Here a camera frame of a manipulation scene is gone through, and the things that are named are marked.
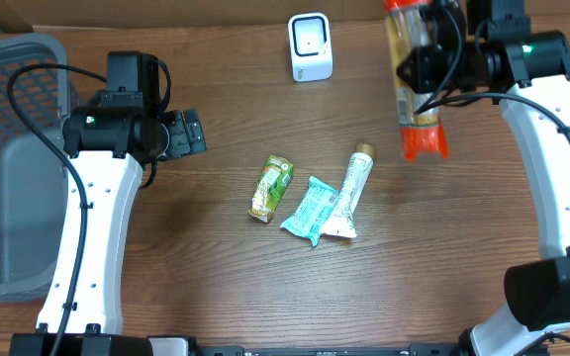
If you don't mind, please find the cardboard back panel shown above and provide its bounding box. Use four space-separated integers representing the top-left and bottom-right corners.
0 0 570 35

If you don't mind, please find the white tube gold cap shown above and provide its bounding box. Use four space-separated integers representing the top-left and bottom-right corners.
321 143 376 238

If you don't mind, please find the orange spaghetti packet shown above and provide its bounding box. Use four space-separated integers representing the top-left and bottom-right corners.
384 0 448 162

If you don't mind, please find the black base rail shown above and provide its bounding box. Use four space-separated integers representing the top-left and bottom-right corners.
145 335 551 356

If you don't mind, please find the green tea carton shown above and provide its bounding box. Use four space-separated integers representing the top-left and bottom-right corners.
248 155 294 223

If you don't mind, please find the grey plastic shopping basket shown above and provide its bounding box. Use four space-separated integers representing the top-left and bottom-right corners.
0 34 78 302

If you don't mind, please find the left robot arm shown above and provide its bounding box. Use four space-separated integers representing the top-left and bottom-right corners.
7 51 207 356

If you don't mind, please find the white barcode scanner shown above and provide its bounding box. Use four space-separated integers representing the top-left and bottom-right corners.
288 12 333 82

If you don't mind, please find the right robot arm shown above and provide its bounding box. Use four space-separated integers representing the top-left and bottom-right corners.
385 1 570 356

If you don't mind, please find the teal snack packet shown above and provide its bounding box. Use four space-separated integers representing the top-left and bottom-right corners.
280 176 338 247

